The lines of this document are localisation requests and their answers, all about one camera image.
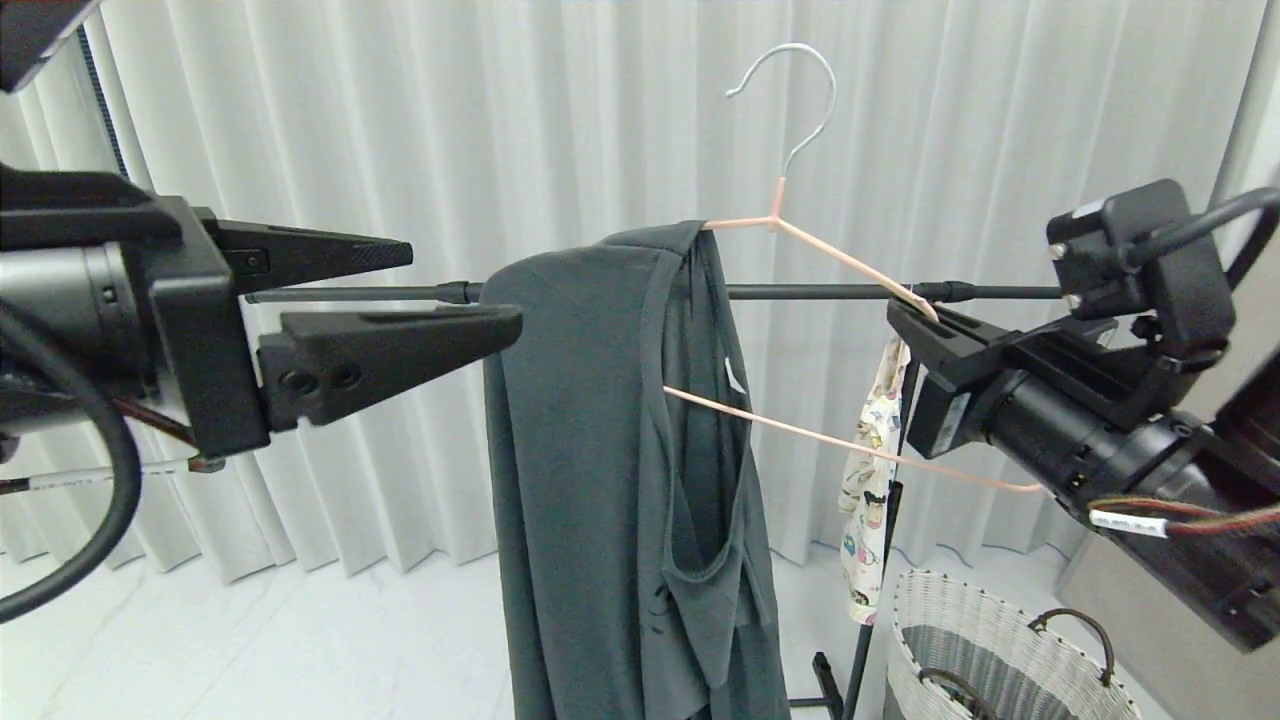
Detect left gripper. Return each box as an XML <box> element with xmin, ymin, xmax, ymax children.
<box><xmin>0</xmin><ymin>195</ymin><xmax>525</xmax><ymax>461</ymax></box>

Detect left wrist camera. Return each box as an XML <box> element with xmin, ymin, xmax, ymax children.
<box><xmin>0</xmin><ymin>0</ymin><xmax>191</xmax><ymax>252</ymax></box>

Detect white laundry basket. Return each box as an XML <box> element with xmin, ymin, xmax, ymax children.
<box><xmin>884</xmin><ymin>568</ymin><xmax>1143</xmax><ymax>720</ymax></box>

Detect black clothes rack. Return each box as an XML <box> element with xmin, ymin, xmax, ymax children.
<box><xmin>244</xmin><ymin>281</ymin><xmax>1067</xmax><ymax>720</ymax></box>

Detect dark blue garment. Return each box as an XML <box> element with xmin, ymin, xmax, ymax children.
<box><xmin>481</xmin><ymin>219</ymin><xmax>793</xmax><ymax>720</ymax></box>

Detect cream printed shorts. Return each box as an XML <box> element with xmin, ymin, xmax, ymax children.
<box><xmin>837</xmin><ymin>334</ymin><xmax>914</xmax><ymax>627</ymax></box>

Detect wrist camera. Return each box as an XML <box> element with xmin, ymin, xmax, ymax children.
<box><xmin>998</xmin><ymin>178</ymin><xmax>1238</xmax><ymax>423</ymax></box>
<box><xmin>0</xmin><ymin>0</ymin><xmax>191</xmax><ymax>252</ymax></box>

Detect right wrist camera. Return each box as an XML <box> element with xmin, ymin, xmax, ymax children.
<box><xmin>998</xmin><ymin>178</ymin><xmax>1238</xmax><ymax>423</ymax></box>

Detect white curtain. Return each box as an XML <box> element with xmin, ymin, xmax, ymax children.
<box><xmin>0</xmin><ymin>0</ymin><xmax>1280</xmax><ymax>587</ymax></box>

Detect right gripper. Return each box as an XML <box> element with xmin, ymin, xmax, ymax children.
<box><xmin>903</xmin><ymin>348</ymin><xmax>1203</xmax><ymax>503</ymax></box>

